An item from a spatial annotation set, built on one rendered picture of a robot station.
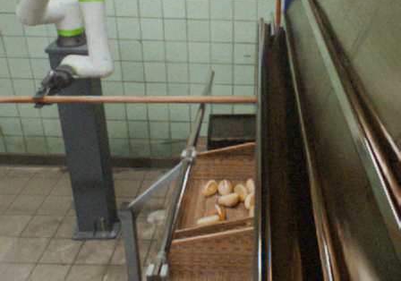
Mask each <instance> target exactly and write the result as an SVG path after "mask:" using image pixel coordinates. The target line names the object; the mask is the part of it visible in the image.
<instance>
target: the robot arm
mask: <svg viewBox="0 0 401 281"><path fill-rule="evenodd" d="M16 16H17V18H18V20H20V21H21V23H23V24H25V25H27V26H38V25H43V24H49V23H50V24H55V27H56V30H57V33H58V38H57V41H56V45H57V46H58V47H63V48H73V47H81V46H84V45H86V44H87V43H88V51H89V55H68V56H67V57H66V58H65V59H64V60H63V61H62V63H61V64H60V65H59V66H58V67H57V68H56V69H55V70H54V71H49V72H48V75H47V76H46V77H45V79H44V80H42V81H41V82H40V85H41V87H38V92H37V93H36V94H35V95H34V96H33V97H32V99H41V98H42V97H43V96H44V95H45V94H46V93H47V90H46V89H48V93H47V94H46V96H58V93H60V92H61V90H62V89H65V88H67V87H69V86H71V84H72V83H73V81H75V80H76V79H80V78H98V79H105V78H107V77H108V76H110V75H111V74H112V72H113V70H114V63H113V59H112V56H111V53H110V49H109V44H108V37H107V22H106V0H21V1H20V2H19V4H18V5H17V8H16ZM82 20H83V24H84V28H85V29H84V28H83V24H82ZM85 31H86V33H85Z"/></svg>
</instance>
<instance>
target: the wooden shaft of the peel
mask: <svg viewBox="0 0 401 281"><path fill-rule="evenodd" d="M32 97H33V96H0V104H256V103H257V96H43V97H42V98H41V99H32Z"/></svg>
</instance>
